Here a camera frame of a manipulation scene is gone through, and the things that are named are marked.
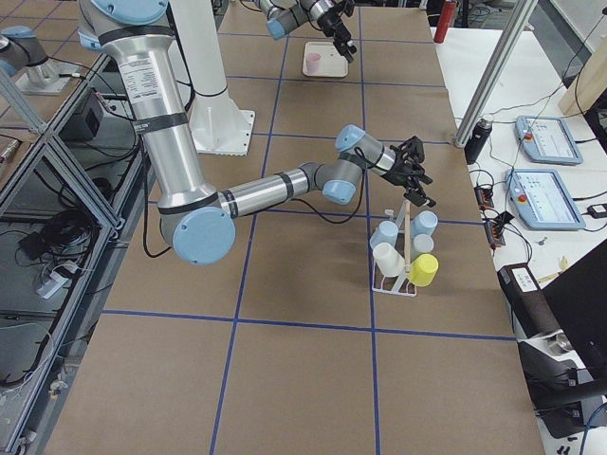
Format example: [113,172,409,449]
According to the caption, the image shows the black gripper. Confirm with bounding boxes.
[384,136,436,208]
[317,1,354,46]

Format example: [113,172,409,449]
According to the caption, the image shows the light blue cup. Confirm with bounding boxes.
[410,210,438,238]
[369,220,399,249]

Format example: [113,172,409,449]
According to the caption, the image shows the grey cup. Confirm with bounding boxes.
[411,233,434,258]

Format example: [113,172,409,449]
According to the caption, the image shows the pink cup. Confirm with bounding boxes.
[304,52,322,75]

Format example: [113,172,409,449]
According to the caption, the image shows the yellow cup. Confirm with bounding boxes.
[409,253,439,287]

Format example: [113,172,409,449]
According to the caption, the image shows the pale green cup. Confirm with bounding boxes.
[373,243,405,278]

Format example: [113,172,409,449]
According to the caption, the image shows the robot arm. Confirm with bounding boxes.
[79,1,433,265]
[253,0,354,46]

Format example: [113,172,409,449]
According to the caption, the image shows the steel cup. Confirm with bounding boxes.
[550,333,573,355]

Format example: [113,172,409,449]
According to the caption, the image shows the cream plastic tray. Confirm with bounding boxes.
[303,42,349,79]

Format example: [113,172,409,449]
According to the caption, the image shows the black water bottle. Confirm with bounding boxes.
[464,115,493,165]

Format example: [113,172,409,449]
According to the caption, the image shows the teach pendant near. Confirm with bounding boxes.
[506,169,586,231]

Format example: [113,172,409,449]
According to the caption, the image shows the teach pendant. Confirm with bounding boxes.
[506,169,586,231]
[515,116,583,166]

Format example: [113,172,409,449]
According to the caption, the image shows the red bottle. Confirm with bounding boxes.
[433,0,457,44]

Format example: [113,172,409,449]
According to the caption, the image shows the teach pendant far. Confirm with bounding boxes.
[515,116,583,166]

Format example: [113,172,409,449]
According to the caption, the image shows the black box with label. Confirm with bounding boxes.
[497,264,560,337]

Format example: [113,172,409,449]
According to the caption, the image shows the small black device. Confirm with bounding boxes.
[587,203,607,219]

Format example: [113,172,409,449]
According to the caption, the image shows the black monitor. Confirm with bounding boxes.
[543,243,606,378]

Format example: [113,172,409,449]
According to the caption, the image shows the white wire cup rack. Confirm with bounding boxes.
[372,200,417,298]

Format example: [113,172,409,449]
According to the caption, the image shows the white pedestal column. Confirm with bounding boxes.
[170,0,255,156]

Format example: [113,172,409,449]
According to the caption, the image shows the aluminium frame post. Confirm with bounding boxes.
[454,0,539,148]

